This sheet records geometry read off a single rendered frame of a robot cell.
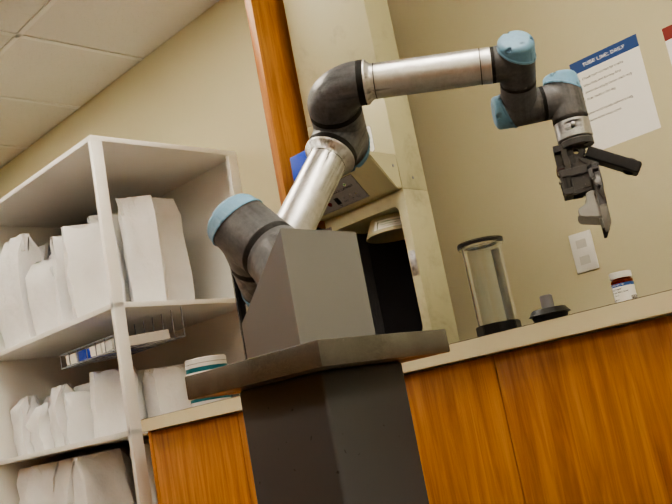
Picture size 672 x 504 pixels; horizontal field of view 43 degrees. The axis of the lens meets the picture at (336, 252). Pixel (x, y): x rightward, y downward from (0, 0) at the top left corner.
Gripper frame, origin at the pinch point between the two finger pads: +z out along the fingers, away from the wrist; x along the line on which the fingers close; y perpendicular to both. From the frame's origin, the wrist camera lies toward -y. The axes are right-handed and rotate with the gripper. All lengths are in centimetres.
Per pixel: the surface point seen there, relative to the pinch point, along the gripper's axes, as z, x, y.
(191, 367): 4, -63, 125
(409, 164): -38, -50, 44
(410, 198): -28, -47, 46
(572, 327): 18.9, 9.9, 11.9
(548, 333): 18.9, 7.1, 16.7
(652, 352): 26.6, 13.9, -1.0
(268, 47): -89, -59, 81
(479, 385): 26.3, -6.3, 33.7
